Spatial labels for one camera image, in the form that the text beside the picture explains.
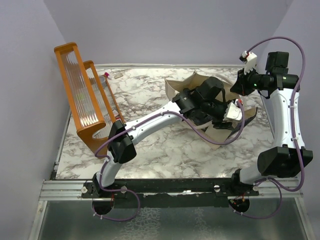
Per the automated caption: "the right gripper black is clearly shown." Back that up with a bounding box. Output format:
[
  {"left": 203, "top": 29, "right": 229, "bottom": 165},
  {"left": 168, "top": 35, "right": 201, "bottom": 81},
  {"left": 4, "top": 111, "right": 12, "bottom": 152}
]
[{"left": 231, "top": 65, "right": 268, "bottom": 97}]

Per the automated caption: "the beige canvas tote bag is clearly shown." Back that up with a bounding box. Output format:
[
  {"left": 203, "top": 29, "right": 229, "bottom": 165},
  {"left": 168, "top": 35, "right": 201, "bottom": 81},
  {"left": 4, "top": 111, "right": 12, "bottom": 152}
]
[{"left": 164, "top": 71, "right": 258, "bottom": 143}]

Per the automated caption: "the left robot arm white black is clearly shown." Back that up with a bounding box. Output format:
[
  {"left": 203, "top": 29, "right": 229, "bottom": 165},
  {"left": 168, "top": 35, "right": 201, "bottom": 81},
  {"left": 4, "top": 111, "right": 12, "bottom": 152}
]
[{"left": 93, "top": 76, "right": 244, "bottom": 198}]

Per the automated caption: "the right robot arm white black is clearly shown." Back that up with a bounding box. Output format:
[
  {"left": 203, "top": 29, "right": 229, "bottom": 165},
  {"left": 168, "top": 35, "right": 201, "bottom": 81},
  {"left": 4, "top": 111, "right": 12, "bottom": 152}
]
[{"left": 229, "top": 51, "right": 313, "bottom": 196}]

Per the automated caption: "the short orange wooden rack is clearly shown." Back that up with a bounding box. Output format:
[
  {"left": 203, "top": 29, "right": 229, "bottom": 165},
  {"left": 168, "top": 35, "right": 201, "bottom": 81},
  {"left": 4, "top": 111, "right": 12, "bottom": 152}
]
[{"left": 83, "top": 60, "right": 125, "bottom": 123}]

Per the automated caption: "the small pink white tube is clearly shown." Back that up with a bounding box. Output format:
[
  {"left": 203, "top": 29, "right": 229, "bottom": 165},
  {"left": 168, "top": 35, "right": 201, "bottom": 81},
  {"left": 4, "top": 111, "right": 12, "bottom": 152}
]
[{"left": 104, "top": 72, "right": 111, "bottom": 79}]

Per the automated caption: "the grey tape roll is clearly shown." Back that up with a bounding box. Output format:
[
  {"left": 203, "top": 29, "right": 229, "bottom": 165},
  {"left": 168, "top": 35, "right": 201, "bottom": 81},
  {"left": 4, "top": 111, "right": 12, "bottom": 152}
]
[{"left": 99, "top": 75, "right": 108, "bottom": 88}]

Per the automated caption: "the tall orange wooden rack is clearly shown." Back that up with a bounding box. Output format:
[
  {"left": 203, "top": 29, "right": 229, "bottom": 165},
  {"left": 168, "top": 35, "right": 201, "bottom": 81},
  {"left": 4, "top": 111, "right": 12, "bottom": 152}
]
[{"left": 54, "top": 42, "right": 115, "bottom": 153}]

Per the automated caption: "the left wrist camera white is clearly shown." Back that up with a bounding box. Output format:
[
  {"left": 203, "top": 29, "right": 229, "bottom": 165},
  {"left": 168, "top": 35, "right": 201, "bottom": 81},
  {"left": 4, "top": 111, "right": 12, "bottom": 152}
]
[{"left": 223, "top": 102, "right": 243, "bottom": 123}]

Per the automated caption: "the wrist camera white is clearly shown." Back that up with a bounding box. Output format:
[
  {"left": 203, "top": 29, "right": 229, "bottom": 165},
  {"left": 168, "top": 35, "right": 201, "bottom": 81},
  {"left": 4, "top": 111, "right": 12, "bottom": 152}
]
[
  {"left": 239, "top": 51, "right": 258, "bottom": 75},
  {"left": 223, "top": 102, "right": 243, "bottom": 123}
]

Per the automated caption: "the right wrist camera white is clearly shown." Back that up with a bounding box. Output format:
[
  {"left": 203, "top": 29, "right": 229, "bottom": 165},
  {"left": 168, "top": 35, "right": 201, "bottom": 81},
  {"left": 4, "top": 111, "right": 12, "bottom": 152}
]
[{"left": 239, "top": 51, "right": 258, "bottom": 75}]

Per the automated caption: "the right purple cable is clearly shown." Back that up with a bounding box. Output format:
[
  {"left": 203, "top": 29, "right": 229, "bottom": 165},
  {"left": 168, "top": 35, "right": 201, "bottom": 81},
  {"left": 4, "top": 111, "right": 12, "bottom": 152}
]
[{"left": 231, "top": 36, "right": 307, "bottom": 220}]

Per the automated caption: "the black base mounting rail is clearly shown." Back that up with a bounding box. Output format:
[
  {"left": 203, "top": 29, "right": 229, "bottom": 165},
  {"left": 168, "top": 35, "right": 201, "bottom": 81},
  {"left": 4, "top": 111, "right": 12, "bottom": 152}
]
[{"left": 81, "top": 178, "right": 259, "bottom": 209}]

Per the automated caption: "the aluminium frame rail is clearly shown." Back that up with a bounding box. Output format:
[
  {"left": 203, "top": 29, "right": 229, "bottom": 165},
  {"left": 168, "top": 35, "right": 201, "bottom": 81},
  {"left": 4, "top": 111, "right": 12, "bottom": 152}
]
[{"left": 39, "top": 180, "right": 303, "bottom": 201}]

